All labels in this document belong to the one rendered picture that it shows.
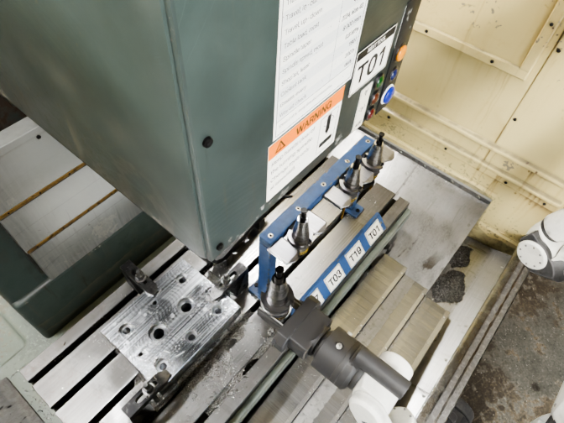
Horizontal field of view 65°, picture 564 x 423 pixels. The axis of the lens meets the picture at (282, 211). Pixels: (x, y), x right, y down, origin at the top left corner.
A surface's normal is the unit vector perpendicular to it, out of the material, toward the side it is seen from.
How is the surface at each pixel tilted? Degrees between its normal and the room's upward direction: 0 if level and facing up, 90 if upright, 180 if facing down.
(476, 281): 17
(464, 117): 90
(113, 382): 0
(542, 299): 0
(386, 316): 8
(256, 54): 90
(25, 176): 90
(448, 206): 24
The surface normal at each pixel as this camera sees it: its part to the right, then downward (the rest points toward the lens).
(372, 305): 0.14, -0.66
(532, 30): -0.64, 0.61
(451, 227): -0.21, -0.29
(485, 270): -0.18, -0.72
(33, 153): 0.77, 0.54
